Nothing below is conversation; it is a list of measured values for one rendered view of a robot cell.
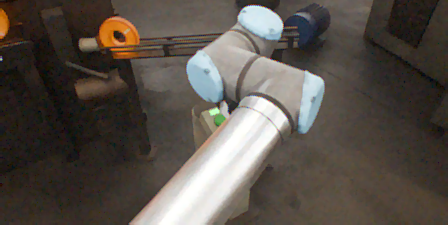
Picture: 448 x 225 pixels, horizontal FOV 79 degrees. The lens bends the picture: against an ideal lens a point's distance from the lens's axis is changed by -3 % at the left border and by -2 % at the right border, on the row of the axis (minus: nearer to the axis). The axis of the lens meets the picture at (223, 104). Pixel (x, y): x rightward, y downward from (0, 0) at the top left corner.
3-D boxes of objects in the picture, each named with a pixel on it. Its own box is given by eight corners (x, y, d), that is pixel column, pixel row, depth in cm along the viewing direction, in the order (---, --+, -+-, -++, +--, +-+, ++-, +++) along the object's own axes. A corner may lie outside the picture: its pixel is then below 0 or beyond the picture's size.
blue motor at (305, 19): (278, 46, 260) (283, 10, 239) (305, 27, 295) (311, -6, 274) (308, 56, 245) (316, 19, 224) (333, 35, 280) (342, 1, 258)
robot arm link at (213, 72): (228, 76, 42) (271, 38, 48) (175, 53, 47) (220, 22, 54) (232, 118, 48) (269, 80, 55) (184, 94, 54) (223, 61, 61)
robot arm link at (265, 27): (227, 14, 51) (257, -6, 57) (217, 59, 62) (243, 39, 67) (268, 41, 49) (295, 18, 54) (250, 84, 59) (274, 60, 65)
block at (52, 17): (60, 59, 130) (40, 8, 115) (77, 54, 133) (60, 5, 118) (62, 69, 122) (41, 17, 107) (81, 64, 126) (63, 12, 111)
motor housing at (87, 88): (103, 155, 156) (71, 75, 123) (140, 141, 165) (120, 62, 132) (108, 171, 148) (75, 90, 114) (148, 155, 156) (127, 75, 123)
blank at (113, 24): (123, 57, 123) (120, 61, 120) (95, 31, 115) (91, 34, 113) (146, 38, 116) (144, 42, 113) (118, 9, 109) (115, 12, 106)
